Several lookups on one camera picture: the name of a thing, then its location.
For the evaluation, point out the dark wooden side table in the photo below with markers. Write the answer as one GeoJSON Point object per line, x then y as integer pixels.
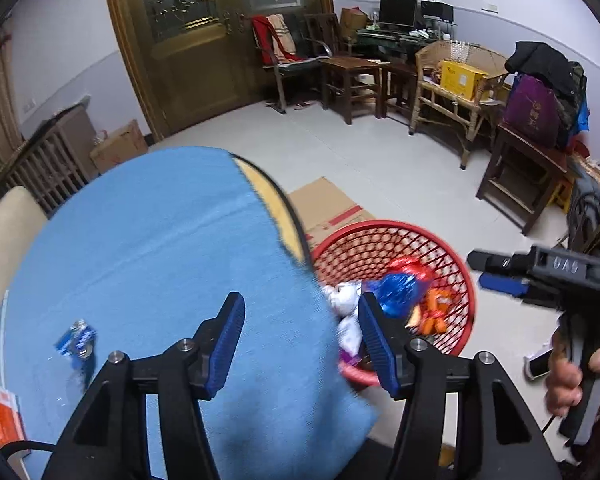
{"type": "Point", "coordinates": [400, 72]}

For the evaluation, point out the cream sofa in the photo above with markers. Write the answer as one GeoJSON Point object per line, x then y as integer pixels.
{"type": "Point", "coordinates": [10, 215]}

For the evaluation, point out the blue table cloth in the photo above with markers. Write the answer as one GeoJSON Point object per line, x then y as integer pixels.
{"type": "Point", "coordinates": [155, 240]}

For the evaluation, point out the wicker bench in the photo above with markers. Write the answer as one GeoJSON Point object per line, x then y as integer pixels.
{"type": "Point", "coordinates": [455, 105]}

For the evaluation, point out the yellow cardboard box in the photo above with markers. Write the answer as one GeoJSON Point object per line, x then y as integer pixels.
{"type": "Point", "coordinates": [462, 80]}

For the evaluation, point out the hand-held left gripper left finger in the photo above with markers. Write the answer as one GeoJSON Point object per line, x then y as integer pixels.
{"type": "Point", "coordinates": [225, 347]}

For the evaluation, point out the orange and white box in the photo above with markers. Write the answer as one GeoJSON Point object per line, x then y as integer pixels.
{"type": "Point", "coordinates": [5, 410]}

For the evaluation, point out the brown paper bag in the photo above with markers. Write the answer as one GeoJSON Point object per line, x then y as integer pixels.
{"type": "Point", "coordinates": [354, 22]}

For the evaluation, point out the small brown cardboard box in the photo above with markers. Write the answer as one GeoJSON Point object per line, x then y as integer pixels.
{"type": "Point", "coordinates": [120, 147]}

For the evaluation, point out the computer monitor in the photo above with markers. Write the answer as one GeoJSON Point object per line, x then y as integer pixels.
{"type": "Point", "coordinates": [397, 12]}

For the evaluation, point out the dark wooden armchair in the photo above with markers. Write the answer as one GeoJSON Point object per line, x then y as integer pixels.
{"type": "Point", "coordinates": [325, 30]}

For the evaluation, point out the purple bag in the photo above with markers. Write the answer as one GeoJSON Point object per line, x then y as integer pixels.
{"type": "Point", "coordinates": [532, 110]}

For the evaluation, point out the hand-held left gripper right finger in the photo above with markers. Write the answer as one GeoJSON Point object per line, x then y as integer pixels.
{"type": "Point", "coordinates": [377, 347]}

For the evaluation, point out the small blue foil packet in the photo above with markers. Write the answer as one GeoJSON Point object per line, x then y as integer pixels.
{"type": "Point", "coordinates": [77, 337]}

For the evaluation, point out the blue plastic wrapper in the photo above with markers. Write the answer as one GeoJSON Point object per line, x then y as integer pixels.
{"type": "Point", "coordinates": [395, 292]}

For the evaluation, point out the red plastic mesh basket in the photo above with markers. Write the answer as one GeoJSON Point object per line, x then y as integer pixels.
{"type": "Point", "coordinates": [375, 224]}

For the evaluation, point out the metal frame chair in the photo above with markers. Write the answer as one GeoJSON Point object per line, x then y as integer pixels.
{"type": "Point", "coordinates": [290, 67]}

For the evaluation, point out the dark wooden chair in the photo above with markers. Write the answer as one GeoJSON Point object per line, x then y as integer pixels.
{"type": "Point", "coordinates": [525, 160]}

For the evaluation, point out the red striped cloth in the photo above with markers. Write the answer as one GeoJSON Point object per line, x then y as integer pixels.
{"type": "Point", "coordinates": [270, 40]}

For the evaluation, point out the green glass desk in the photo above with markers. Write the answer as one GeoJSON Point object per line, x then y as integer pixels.
{"type": "Point", "coordinates": [395, 40]}

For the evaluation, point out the white tissue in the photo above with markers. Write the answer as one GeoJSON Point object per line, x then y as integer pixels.
{"type": "Point", "coordinates": [342, 297]}

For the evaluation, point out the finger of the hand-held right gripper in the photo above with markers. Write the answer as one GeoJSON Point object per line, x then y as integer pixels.
{"type": "Point", "coordinates": [497, 261]}
{"type": "Point", "coordinates": [505, 285]}

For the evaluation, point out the wooden glazed door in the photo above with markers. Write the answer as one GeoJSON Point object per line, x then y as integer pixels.
{"type": "Point", "coordinates": [205, 60]}

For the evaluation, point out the black jacket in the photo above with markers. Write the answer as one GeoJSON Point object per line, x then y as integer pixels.
{"type": "Point", "coordinates": [545, 62]}

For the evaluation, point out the large cardboard box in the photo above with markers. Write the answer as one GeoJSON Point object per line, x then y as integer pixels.
{"type": "Point", "coordinates": [320, 205]}

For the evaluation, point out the red plastic bag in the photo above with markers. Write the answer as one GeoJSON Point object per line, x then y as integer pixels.
{"type": "Point", "coordinates": [405, 264]}

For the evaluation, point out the orange plush toy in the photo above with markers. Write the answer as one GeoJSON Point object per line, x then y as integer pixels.
{"type": "Point", "coordinates": [432, 310]}

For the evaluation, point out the slipper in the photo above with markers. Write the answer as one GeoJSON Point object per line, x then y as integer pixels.
{"type": "Point", "coordinates": [302, 106]}

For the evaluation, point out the person's right hand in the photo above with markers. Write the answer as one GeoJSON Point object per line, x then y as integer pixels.
{"type": "Point", "coordinates": [562, 380]}

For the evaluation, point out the wooden stool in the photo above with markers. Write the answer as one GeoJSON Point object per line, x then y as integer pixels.
{"type": "Point", "coordinates": [352, 67]}

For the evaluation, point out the wooden slatted cabinet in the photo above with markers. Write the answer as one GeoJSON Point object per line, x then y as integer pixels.
{"type": "Point", "coordinates": [55, 160]}

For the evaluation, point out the round table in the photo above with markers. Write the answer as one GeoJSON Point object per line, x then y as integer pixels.
{"type": "Point", "coordinates": [275, 215]}

